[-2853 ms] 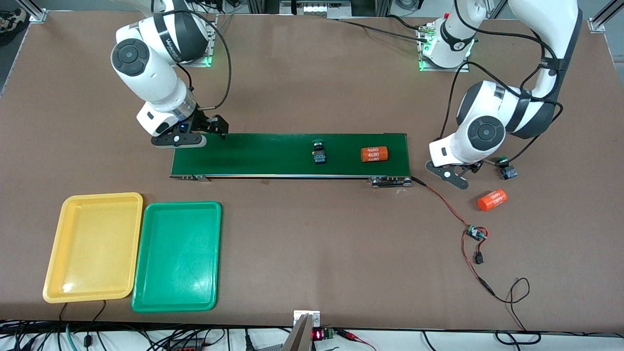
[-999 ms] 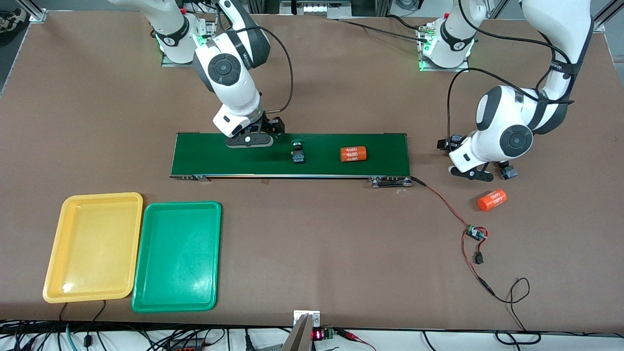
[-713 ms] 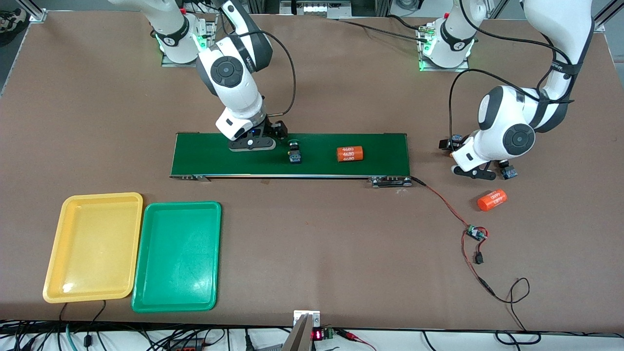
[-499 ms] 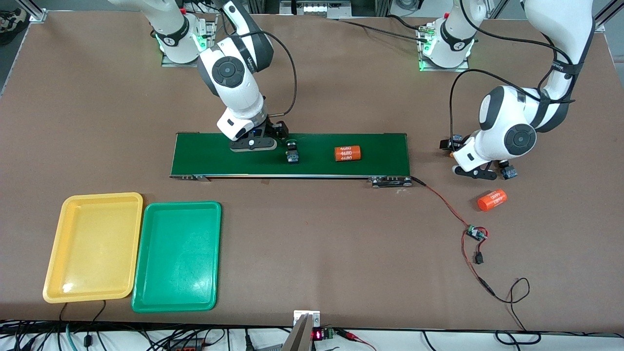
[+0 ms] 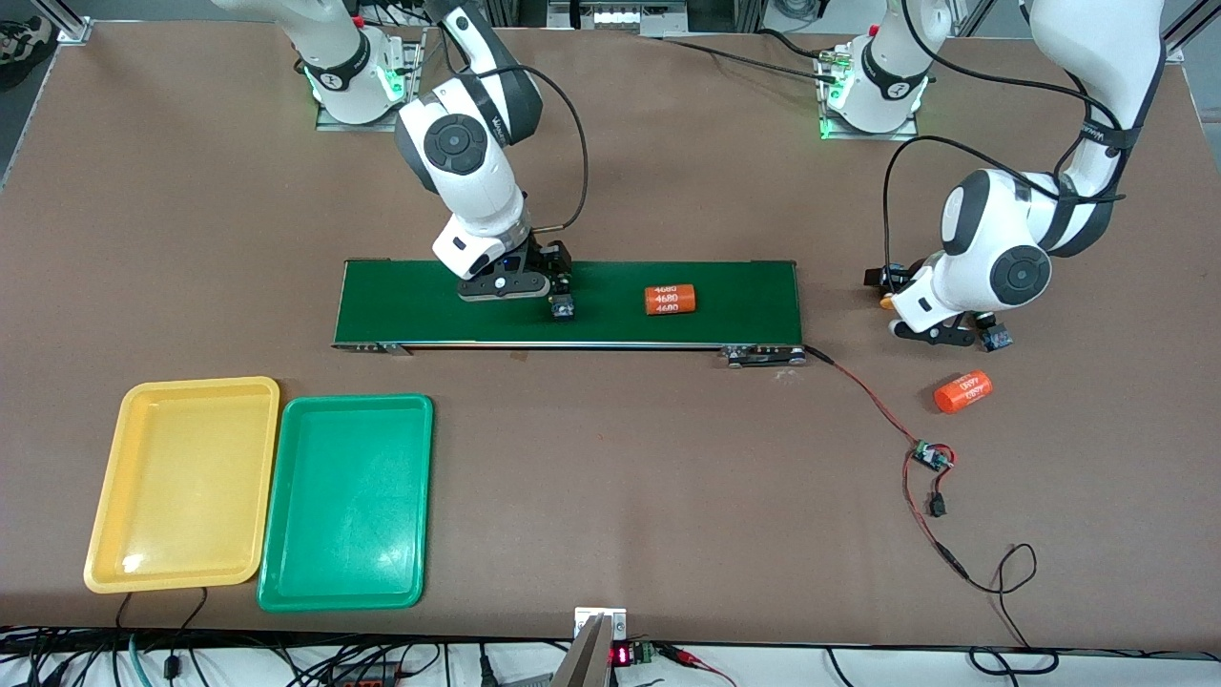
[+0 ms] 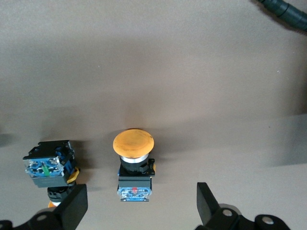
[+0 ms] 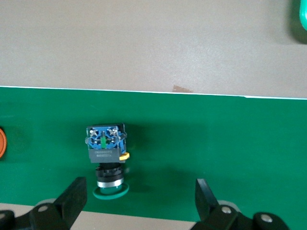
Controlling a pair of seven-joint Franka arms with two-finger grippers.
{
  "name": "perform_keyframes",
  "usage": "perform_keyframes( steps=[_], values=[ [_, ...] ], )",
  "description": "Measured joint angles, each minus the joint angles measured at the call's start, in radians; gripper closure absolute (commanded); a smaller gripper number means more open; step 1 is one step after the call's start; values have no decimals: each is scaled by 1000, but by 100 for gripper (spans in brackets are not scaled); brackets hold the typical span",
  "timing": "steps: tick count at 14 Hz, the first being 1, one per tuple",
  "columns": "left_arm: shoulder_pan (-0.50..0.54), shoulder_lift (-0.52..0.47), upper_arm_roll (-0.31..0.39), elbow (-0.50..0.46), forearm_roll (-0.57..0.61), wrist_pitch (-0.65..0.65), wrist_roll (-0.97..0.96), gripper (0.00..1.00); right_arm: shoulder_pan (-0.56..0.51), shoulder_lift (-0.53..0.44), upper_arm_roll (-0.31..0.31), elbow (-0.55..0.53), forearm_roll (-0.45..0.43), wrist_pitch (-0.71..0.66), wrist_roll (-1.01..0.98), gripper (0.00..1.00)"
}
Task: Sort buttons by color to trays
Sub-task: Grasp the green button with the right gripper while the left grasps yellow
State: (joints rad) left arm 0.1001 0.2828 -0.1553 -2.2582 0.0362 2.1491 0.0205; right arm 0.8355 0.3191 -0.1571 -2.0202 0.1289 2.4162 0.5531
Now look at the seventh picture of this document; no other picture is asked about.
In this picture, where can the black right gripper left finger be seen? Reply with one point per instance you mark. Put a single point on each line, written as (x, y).
(64, 206)

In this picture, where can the green conveyor belt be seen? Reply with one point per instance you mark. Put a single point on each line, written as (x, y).
(192, 143)

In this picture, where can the green push button switch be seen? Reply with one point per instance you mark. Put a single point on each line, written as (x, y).
(105, 153)

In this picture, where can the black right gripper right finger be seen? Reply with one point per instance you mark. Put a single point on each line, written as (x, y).
(213, 213)

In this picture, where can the green plastic tray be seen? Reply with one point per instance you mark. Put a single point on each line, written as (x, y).
(302, 21)

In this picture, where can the orange 4680 cylinder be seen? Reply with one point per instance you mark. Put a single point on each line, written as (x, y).
(2, 143)

